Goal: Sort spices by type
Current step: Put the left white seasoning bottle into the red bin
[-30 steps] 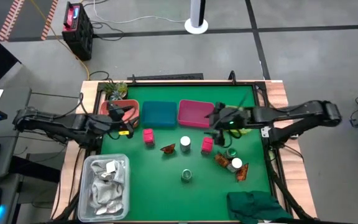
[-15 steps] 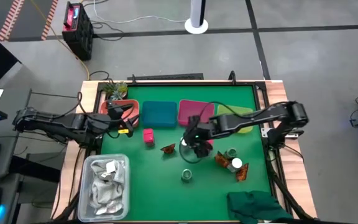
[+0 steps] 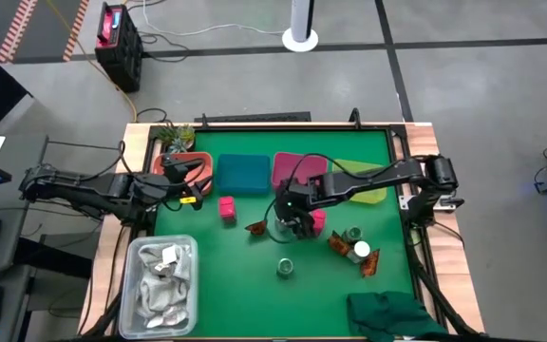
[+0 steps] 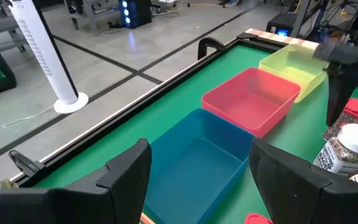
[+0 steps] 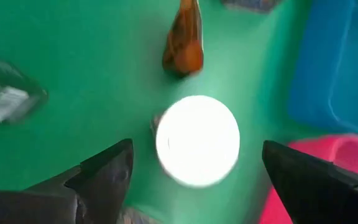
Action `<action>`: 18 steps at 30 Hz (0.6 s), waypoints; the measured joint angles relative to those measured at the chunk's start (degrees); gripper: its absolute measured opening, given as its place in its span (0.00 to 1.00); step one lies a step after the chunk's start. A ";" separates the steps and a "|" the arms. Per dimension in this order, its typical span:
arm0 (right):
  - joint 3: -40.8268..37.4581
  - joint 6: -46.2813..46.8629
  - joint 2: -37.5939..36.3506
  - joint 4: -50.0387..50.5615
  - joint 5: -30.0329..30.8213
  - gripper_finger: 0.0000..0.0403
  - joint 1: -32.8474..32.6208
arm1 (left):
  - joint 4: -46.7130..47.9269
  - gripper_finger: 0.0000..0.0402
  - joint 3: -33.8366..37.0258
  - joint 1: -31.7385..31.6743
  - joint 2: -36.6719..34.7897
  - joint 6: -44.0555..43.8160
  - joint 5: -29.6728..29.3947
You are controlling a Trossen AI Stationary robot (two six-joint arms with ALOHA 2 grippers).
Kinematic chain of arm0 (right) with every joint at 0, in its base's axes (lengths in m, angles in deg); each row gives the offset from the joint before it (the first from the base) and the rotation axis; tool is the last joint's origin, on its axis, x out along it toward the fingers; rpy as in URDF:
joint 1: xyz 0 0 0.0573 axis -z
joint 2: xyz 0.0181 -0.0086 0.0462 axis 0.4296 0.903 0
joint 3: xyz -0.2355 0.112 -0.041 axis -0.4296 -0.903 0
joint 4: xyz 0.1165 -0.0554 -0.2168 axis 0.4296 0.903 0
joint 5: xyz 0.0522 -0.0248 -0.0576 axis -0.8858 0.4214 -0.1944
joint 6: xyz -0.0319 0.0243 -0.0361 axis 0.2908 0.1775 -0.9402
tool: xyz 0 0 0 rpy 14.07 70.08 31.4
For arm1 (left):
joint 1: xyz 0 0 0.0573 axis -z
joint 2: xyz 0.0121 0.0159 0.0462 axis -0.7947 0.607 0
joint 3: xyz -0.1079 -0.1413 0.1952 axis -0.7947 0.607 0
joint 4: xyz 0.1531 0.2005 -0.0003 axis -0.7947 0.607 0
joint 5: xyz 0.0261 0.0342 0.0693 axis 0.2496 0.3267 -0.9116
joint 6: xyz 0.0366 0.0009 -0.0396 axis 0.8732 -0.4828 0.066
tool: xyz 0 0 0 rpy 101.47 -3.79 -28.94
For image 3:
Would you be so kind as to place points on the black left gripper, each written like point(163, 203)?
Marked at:
point(159, 192)

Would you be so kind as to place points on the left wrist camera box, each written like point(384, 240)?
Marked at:
point(173, 166)

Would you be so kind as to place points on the red spice tin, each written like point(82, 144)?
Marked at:
point(227, 209)
point(320, 221)

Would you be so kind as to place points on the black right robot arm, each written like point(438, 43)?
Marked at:
point(373, 178)

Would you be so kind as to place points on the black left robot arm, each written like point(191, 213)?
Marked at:
point(88, 190)

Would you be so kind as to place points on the green oregano glass jar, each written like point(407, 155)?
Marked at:
point(352, 233)
point(284, 267)

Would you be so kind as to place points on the black and red crate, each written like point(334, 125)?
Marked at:
point(119, 47)

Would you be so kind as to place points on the black flat strip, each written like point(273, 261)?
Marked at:
point(254, 117)

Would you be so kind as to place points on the dark green cloth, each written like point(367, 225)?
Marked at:
point(387, 313)

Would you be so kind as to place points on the white tower fan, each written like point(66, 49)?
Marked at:
point(300, 24)

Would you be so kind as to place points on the blue plastic bin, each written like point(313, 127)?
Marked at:
point(242, 173)

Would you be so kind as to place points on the small green succulent plant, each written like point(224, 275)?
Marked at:
point(176, 135)

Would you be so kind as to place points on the yellow translucent plastic bin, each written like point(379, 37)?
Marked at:
point(371, 195)

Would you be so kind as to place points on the green table mat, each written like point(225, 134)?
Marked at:
point(235, 294)

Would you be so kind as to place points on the clear plastic container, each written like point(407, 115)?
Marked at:
point(128, 328)

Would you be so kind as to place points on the pink plastic bin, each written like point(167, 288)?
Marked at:
point(285, 166)

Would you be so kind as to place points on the white-lid spice jar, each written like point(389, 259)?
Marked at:
point(362, 249)

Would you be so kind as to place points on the orange plastic bin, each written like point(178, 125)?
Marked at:
point(158, 164)

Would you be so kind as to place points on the grey crumpled cloth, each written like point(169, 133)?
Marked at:
point(159, 290)

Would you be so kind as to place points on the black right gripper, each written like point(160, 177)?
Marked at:
point(295, 202)

